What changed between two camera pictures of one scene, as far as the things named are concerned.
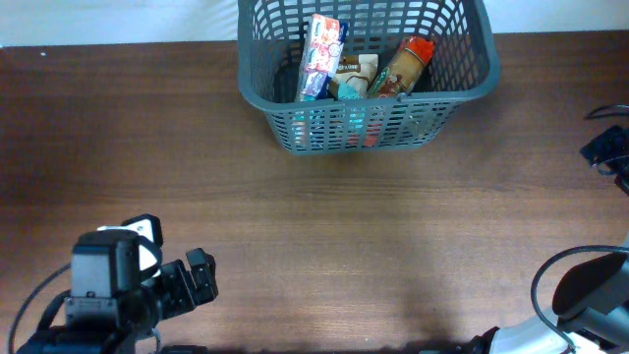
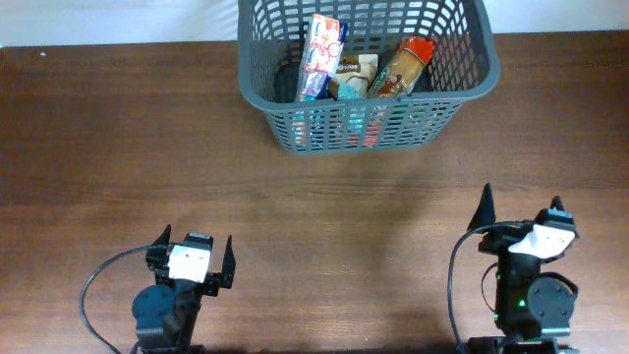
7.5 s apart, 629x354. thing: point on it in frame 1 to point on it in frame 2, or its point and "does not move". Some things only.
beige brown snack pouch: x=360 y=69 does not move
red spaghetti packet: x=403 y=68 does not move
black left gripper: x=187 y=296 to x=215 y=280
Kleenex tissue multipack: x=322 y=57 does not move
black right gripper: x=604 y=146 to x=500 y=238
